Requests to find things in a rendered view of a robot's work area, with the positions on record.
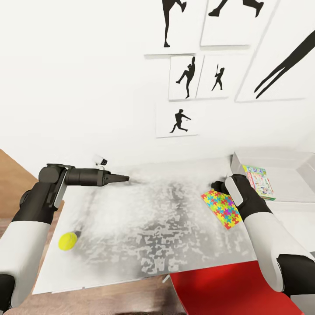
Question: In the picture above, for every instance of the jigsaw puzzle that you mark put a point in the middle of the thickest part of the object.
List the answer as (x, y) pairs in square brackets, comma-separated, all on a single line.
[(223, 208)]

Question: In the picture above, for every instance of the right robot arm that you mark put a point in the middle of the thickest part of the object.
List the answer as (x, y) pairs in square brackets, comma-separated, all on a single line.
[(285, 264)]

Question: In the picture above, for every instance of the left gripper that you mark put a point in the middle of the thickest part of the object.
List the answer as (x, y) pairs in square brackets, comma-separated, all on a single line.
[(97, 177)]

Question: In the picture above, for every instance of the board game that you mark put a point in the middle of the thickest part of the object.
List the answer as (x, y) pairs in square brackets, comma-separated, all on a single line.
[(260, 182)]

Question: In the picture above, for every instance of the toy box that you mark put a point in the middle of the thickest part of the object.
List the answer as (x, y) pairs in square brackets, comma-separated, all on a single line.
[(291, 174)]

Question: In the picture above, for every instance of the tennis ball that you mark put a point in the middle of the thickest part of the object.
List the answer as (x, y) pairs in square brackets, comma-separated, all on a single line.
[(67, 241)]

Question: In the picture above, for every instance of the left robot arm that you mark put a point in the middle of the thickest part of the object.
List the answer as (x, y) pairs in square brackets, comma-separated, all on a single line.
[(22, 244)]

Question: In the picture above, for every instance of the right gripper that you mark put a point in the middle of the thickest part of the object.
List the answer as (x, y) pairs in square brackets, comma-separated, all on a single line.
[(219, 186)]

